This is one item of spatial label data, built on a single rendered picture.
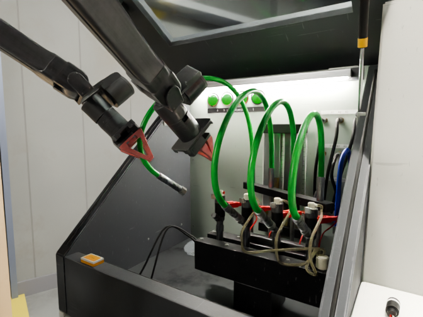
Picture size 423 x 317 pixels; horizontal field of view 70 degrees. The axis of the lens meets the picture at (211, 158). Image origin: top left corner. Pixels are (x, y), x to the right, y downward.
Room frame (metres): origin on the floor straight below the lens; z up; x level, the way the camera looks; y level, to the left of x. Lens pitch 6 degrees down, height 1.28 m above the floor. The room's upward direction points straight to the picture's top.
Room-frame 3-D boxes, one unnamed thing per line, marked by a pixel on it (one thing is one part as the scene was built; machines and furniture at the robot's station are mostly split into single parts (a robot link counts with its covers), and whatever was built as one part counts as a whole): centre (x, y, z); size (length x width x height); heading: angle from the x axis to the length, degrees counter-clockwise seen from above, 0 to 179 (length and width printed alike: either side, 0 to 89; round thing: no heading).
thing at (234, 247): (0.72, -0.12, 0.91); 0.34 x 0.10 x 0.15; 57
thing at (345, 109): (0.88, -0.37, 1.20); 0.13 x 0.03 x 0.31; 57
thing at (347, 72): (1.01, -0.17, 1.43); 0.54 x 0.03 x 0.02; 57
